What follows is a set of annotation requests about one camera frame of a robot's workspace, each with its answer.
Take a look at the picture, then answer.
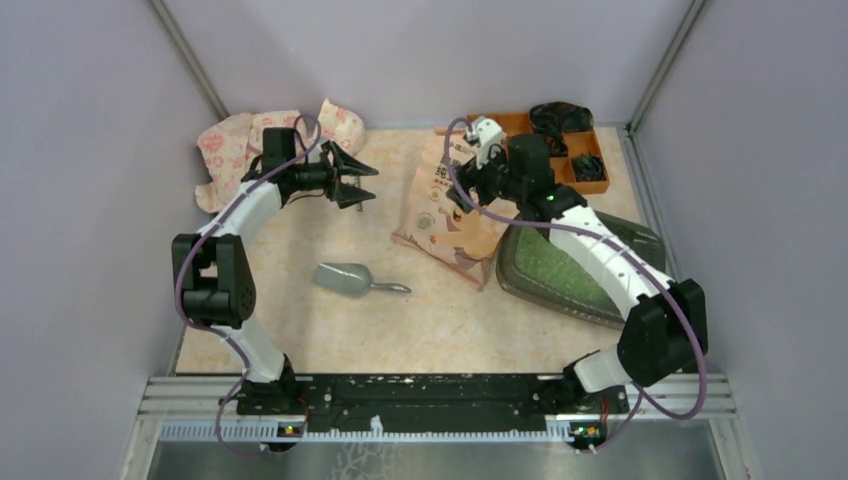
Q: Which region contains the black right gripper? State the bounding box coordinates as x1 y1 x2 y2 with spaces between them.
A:
447 140 527 213

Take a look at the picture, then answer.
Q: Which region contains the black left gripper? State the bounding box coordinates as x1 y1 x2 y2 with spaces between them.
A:
289 141 379 209

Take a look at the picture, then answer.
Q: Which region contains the orange cat litter bag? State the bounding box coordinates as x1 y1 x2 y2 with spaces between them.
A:
391 134 507 291

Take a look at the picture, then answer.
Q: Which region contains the grey metal scoop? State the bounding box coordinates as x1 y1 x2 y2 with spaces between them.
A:
312 262 412 298

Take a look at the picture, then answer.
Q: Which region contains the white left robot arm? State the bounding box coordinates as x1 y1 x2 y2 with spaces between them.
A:
171 127 379 414

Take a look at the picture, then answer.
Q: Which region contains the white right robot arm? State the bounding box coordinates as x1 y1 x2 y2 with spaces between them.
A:
448 132 707 412

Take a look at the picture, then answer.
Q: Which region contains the dark green litter box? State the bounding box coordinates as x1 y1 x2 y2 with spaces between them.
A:
495 212 667 330

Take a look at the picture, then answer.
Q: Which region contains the dark cloth on tray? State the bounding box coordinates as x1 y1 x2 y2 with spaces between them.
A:
528 101 594 158

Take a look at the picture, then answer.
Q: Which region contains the small dark cloth ball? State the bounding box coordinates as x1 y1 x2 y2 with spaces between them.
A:
571 153 606 182

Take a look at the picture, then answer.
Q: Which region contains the orange compartment tray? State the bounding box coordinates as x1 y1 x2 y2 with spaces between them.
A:
485 108 610 195

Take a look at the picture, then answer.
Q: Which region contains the pink patterned cloth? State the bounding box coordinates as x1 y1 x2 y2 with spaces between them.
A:
195 99 366 214

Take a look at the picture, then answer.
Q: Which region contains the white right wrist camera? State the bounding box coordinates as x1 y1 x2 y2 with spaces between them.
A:
464 116 505 170

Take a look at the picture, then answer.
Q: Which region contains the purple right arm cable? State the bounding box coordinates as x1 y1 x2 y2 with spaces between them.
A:
442 117 709 454

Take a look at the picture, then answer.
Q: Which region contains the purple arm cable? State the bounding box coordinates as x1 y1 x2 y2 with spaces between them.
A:
173 113 323 461
442 117 709 454

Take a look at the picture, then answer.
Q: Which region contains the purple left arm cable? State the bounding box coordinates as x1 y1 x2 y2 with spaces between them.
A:
173 113 323 461

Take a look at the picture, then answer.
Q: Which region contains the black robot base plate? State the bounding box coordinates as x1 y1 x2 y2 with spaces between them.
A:
233 374 630 448

